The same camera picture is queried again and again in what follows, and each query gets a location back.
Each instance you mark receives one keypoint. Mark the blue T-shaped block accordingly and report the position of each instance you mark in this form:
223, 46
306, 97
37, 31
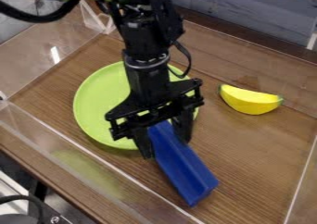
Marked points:
180, 164

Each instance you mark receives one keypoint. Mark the green round plate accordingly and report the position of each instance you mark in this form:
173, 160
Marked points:
99, 94

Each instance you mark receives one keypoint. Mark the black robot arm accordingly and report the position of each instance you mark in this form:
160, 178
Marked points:
147, 23

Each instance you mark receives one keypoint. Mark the black metal table frame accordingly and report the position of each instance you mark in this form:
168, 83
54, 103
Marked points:
50, 216

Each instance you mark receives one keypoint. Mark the yellow banana toy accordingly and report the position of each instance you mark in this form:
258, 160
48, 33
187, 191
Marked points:
248, 102

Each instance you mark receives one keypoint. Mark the clear acrylic front wall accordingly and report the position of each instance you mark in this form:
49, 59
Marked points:
83, 178

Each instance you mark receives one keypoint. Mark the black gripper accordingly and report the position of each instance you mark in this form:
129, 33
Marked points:
156, 99

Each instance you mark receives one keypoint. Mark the clear acrylic triangle bracket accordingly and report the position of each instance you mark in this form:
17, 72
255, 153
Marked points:
99, 22

